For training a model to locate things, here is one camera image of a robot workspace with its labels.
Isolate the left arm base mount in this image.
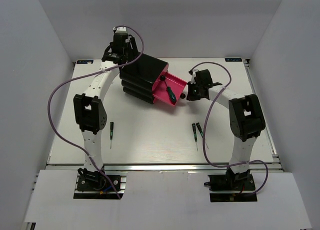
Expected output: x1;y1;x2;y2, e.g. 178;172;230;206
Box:
73;168;126;200

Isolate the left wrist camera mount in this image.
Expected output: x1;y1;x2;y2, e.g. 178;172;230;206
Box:
112;26;128;34

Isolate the pink drawer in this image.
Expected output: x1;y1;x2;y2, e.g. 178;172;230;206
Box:
152;72;187;106
156;71;168;82

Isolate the blue label sticker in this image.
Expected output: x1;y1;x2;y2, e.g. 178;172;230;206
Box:
225;58;243;62
76;60;94;64

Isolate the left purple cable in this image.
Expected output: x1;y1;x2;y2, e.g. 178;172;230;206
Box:
47;24;146;200

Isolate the blue label sticker left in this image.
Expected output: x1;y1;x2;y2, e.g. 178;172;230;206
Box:
76;60;94;64

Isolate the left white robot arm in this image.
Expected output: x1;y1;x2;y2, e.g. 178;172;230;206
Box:
73;27;139;172

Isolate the white foreground board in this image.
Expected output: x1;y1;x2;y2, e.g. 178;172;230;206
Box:
25;170;312;230

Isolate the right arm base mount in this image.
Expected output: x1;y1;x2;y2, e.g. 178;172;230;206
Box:
203;168;258;203

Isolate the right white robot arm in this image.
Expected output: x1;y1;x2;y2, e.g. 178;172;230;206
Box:
187;69;266;190

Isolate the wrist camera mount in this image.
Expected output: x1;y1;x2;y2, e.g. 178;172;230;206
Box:
188;69;199;84
112;26;128;34

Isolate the pink top drawer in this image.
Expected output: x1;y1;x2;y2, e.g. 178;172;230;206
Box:
156;71;168;82

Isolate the large green handled screwdriver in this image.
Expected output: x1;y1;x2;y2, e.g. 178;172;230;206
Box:
164;81;177;104

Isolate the black drawer cabinet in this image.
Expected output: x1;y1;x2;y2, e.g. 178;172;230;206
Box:
119;54;169;104

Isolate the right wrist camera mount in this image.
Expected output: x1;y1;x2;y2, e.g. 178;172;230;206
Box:
188;69;199;84

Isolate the blue label sticker right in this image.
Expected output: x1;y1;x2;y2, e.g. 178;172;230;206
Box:
225;58;243;62

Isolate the small green precision screwdriver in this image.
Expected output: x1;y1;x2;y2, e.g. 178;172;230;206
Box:
109;121;114;149

